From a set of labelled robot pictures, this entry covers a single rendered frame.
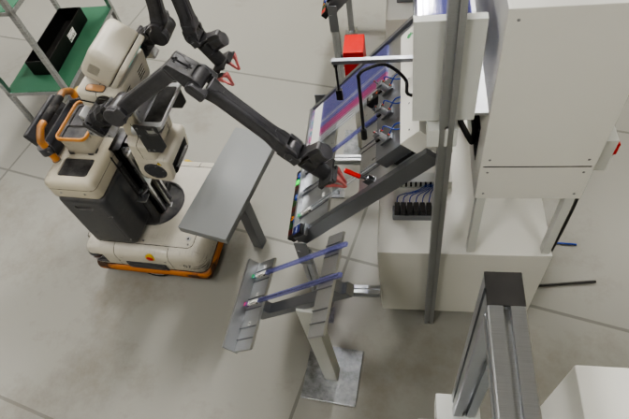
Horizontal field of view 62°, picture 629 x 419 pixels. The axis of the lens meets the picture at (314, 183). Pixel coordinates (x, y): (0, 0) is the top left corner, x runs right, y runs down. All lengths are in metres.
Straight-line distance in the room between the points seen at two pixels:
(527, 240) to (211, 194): 1.34
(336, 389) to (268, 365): 0.35
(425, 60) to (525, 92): 0.28
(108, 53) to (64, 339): 1.64
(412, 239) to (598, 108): 0.91
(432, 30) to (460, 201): 1.11
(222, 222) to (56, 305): 1.25
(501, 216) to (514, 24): 1.08
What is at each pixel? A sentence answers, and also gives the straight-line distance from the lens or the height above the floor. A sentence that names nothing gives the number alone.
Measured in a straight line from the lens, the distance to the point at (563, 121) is 1.52.
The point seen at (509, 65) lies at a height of 1.56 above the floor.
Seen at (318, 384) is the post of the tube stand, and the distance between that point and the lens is 2.55.
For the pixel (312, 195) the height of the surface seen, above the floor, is 0.77.
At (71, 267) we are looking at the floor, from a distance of 3.30.
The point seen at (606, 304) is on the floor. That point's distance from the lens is 2.83.
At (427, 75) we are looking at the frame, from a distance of 1.32.
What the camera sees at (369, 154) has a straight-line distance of 1.84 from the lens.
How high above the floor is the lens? 2.45
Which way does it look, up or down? 53 degrees down
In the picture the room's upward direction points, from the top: 13 degrees counter-clockwise
